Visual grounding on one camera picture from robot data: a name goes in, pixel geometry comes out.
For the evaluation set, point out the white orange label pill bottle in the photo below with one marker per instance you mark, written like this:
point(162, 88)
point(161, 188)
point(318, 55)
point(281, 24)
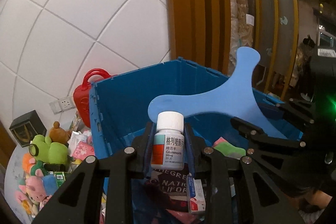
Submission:
point(169, 142)

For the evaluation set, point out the orange plush toy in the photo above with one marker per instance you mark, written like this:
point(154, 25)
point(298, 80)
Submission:
point(28, 162)

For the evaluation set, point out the pink pig plush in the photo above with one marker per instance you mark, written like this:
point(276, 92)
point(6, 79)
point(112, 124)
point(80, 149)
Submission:
point(31, 192)

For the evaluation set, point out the blue plastic crate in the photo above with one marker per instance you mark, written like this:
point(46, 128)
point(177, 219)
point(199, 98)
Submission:
point(119, 106)

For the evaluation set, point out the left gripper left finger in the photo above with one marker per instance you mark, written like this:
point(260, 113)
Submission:
point(78, 200)

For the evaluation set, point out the wall power socket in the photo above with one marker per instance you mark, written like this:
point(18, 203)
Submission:
point(62, 105)

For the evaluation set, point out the green cardboard box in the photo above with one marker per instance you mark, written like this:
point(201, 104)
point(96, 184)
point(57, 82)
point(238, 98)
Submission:
point(60, 177)

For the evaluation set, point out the maroon knit beanie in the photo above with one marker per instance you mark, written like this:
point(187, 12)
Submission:
point(170, 188)

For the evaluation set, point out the teal pink plush toy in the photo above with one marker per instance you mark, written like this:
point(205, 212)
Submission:
point(38, 169)

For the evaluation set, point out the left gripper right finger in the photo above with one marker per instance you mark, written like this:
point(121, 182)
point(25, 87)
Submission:
point(237, 191)

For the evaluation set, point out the brown teddy bear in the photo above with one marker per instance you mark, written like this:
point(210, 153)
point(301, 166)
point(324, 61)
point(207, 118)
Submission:
point(58, 134)

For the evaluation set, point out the black gift box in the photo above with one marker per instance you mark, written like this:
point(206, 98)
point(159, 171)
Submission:
point(26, 127)

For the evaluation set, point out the blue white ointment box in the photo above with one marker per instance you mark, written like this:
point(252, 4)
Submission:
point(195, 196)

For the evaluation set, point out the green frog plush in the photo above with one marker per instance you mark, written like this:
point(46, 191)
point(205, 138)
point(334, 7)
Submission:
point(42, 148)

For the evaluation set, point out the pink tissue pack far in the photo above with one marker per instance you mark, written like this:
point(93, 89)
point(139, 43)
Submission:
point(82, 151)

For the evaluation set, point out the green plush towel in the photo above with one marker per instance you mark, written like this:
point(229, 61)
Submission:
point(228, 150)

